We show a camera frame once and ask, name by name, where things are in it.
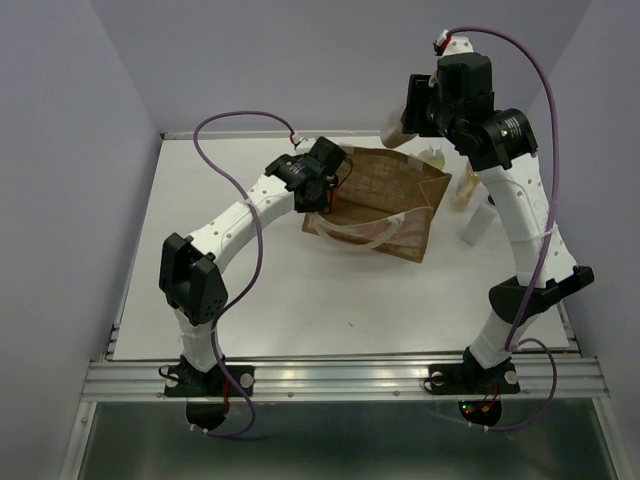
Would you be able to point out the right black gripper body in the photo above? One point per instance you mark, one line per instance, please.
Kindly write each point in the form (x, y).
(442, 114)

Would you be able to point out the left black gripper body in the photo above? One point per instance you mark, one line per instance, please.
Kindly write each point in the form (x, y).
(317, 204)

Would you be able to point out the clear pump bottle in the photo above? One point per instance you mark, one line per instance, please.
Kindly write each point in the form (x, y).
(392, 135)

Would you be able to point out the green pump bottle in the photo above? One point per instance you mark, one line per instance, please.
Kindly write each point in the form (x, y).
(433, 156)

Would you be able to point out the brown burlap canvas bag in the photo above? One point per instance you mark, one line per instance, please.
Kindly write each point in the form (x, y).
(386, 203)

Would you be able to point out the amber liquid clear bottle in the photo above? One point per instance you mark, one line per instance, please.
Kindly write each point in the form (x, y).
(465, 188)

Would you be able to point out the white bottle black cap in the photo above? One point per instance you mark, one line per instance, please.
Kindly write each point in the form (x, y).
(479, 222)

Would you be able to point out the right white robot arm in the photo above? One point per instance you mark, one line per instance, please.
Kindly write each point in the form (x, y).
(508, 167)

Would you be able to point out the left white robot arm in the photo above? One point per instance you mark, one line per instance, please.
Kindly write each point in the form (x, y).
(191, 267)

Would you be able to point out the orange bottle dark cap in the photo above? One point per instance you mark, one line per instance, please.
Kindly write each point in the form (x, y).
(331, 200)

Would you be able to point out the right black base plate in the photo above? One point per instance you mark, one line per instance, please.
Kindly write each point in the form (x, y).
(462, 379)

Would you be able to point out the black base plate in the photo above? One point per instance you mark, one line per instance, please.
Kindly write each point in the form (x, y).
(462, 379)
(184, 381)

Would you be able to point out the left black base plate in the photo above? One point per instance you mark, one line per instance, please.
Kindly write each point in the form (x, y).
(184, 381)

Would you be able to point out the aluminium frame rail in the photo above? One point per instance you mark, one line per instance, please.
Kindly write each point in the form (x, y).
(340, 344)

